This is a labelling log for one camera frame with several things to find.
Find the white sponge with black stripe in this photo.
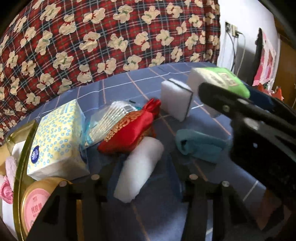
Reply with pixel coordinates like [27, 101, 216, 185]
[161, 79, 194, 122]

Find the blue plaid bedsheet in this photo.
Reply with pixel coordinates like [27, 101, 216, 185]
[5, 61, 286, 241]

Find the teal cloth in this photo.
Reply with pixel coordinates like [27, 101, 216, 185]
[175, 129, 228, 164]

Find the clear cotton swab pack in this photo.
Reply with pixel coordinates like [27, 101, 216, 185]
[83, 101, 142, 149]

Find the red satin pouch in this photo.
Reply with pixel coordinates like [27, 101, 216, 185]
[97, 98, 162, 155]

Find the white cotton roll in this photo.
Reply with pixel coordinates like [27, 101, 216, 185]
[113, 137, 165, 204]

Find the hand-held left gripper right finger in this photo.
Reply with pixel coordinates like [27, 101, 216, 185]
[166, 155, 262, 241]

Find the green tissue packet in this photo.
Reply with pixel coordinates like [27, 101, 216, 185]
[187, 67, 251, 99]

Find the pale pink fluffy cloth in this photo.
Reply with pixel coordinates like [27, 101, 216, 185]
[5, 156, 17, 184]

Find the gold metal tin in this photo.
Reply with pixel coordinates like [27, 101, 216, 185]
[0, 120, 40, 241]

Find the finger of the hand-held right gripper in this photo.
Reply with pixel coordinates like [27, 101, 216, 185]
[198, 82, 256, 116]
[245, 85, 277, 113]

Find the pink-lidded round jar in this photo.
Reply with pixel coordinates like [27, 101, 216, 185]
[20, 177, 75, 235]

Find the red plaid bear-print blanket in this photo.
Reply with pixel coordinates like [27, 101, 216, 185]
[0, 0, 221, 145]

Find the black cable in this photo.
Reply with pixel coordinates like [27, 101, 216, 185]
[228, 32, 237, 75]

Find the yellow blue-dotted tissue pack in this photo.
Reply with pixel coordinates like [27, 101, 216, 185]
[26, 100, 91, 181]

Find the red plastic bag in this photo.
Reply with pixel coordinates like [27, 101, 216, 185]
[257, 82, 284, 100]

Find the pink patterned bag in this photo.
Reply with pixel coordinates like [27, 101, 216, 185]
[253, 31, 278, 87]

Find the person's right hand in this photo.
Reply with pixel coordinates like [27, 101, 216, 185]
[259, 188, 287, 232]

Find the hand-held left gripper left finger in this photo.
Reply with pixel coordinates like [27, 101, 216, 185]
[25, 159, 124, 241]

